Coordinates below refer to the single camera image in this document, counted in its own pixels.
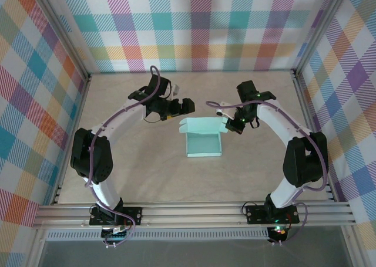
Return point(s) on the long aluminium mounting rail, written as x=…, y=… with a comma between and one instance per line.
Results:
x=191, y=214

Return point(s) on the circuit board with lit LEDs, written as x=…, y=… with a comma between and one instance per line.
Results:
x=280, y=233

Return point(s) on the light blue paper box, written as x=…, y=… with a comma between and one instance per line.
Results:
x=202, y=143

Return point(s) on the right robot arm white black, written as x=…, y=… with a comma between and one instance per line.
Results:
x=276, y=123

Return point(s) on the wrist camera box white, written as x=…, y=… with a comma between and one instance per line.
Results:
x=222, y=110
x=175, y=89

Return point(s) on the aluminium frame post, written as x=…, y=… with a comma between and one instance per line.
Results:
x=319, y=29
x=62, y=29

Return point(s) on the aluminium table side rail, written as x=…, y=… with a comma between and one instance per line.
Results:
x=78, y=114
x=308, y=114

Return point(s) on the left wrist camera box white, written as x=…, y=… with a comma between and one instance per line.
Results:
x=175, y=89

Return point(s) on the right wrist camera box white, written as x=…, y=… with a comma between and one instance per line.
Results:
x=222, y=110

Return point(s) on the green terminal circuit board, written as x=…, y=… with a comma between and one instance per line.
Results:
x=116, y=236

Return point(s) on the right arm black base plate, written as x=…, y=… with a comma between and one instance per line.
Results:
x=254, y=214

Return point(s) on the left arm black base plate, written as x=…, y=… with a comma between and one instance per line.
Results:
x=132, y=215

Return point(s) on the aluminium frame leg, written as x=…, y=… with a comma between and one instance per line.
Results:
x=36, y=249
x=352, y=249

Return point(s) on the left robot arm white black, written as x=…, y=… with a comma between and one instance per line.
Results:
x=126, y=120

